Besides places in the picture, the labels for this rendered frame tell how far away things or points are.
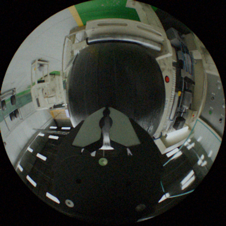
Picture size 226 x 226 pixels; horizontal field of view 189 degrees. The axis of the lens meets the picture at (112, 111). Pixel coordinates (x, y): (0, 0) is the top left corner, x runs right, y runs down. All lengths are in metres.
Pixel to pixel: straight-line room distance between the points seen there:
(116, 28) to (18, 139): 11.40
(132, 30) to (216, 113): 0.70
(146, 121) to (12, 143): 11.26
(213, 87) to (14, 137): 11.82
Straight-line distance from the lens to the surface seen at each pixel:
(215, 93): 0.69
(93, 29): 0.35
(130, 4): 1.22
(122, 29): 0.35
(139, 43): 0.35
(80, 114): 0.15
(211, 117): 0.69
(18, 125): 11.15
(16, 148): 11.44
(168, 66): 0.50
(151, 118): 0.17
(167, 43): 0.40
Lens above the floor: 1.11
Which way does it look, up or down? 24 degrees up
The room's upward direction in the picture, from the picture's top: 178 degrees clockwise
